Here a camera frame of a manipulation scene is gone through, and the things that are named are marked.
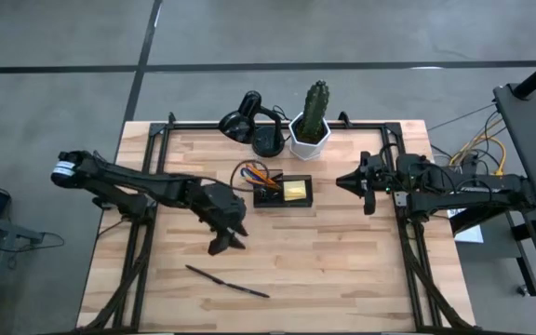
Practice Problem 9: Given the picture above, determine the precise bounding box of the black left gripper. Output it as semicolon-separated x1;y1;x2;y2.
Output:
200;185;250;256

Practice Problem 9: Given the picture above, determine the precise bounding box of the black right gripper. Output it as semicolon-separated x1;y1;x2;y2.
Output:
336;151;409;216

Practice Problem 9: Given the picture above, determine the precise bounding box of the black pen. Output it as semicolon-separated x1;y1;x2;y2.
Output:
222;280;271;300
184;264;226;284

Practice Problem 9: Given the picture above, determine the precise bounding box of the yellow sticky notes pad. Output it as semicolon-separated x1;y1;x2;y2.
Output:
284;180;308;202

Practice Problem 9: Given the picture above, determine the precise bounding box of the black mesh desk organizer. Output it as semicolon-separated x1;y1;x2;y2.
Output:
252;167;315;209

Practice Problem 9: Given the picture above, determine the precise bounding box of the white hexagonal plant pot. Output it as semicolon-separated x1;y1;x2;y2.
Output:
288;111;332;162

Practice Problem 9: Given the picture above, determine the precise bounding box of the green cactus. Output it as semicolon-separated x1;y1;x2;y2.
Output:
300;80;331;143

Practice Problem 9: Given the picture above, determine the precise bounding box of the black desk lamp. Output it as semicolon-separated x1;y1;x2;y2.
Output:
218;90;292;158

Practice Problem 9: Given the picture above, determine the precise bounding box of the white paper sheet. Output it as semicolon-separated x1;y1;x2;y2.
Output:
447;207;486;245

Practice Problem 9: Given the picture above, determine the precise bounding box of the black table leg beam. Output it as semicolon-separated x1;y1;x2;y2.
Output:
449;204;525;236

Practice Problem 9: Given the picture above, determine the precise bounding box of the black aluminium table frame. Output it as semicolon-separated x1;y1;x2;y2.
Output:
74;111;478;334

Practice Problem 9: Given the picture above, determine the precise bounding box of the black lamp cable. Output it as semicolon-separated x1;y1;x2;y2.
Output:
271;104;292;123

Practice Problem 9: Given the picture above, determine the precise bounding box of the yellow cable bundle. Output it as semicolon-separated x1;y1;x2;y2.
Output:
449;134;511;181

